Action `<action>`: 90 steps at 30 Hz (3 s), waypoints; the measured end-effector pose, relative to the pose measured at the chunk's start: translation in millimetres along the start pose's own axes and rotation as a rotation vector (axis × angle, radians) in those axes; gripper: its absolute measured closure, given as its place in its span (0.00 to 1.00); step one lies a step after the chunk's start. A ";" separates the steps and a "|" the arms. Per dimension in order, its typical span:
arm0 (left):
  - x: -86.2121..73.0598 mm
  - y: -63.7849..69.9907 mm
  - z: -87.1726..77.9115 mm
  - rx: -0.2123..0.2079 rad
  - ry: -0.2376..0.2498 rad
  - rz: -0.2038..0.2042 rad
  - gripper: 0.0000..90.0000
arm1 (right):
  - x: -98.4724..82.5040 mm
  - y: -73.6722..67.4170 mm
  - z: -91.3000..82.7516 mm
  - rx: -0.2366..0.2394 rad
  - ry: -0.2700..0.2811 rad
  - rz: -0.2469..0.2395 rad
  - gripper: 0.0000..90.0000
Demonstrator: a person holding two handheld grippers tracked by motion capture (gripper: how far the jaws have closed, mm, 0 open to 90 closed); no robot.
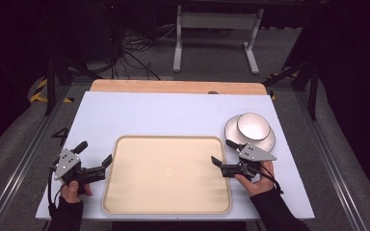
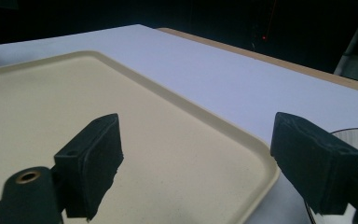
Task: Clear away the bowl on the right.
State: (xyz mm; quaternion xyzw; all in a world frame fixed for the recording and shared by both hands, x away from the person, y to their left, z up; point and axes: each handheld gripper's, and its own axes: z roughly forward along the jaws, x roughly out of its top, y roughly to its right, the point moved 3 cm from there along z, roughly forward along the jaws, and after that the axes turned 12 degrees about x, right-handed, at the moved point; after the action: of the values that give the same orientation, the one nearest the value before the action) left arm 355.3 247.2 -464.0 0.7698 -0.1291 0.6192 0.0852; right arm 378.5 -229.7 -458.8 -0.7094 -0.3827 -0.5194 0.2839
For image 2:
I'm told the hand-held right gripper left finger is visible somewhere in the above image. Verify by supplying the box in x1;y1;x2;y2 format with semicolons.
53;113;125;222

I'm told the beige plastic tray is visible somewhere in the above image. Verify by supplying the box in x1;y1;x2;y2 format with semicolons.
0;50;282;224

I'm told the metal stand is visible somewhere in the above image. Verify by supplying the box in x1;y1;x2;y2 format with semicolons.
333;6;358;86

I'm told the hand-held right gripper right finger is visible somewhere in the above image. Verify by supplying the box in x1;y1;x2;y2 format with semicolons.
269;111;358;217

